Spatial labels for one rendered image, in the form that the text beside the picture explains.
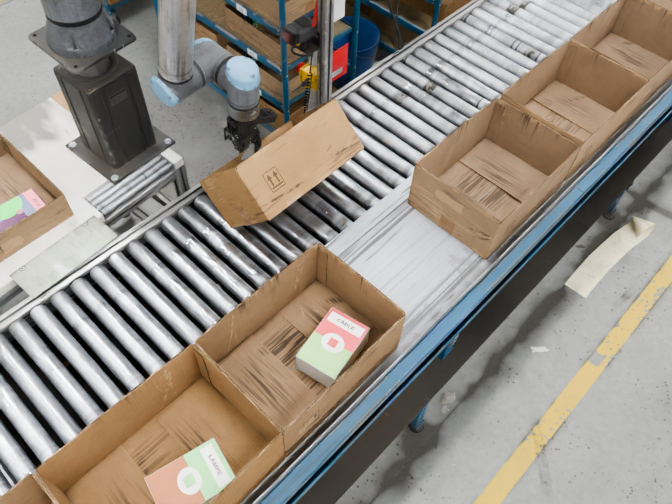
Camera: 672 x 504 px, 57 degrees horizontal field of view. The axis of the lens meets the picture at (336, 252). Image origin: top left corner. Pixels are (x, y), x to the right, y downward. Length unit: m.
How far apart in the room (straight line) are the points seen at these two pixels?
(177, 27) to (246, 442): 0.96
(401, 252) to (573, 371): 1.19
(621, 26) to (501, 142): 0.80
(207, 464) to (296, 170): 0.81
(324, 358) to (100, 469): 0.55
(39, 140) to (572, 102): 1.82
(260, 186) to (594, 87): 1.21
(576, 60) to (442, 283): 0.97
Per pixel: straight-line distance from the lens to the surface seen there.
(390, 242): 1.77
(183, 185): 2.26
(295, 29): 2.10
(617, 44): 2.65
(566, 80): 2.37
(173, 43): 1.61
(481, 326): 1.97
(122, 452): 1.53
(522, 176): 2.01
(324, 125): 1.83
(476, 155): 2.03
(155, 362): 1.76
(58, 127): 2.41
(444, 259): 1.76
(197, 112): 3.47
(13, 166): 2.32
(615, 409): 2.72
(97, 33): 1.92
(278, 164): 1.73
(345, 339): 1.51
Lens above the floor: 2.30
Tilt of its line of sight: 55 degrees down
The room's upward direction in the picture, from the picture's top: 3 degrees clockwise
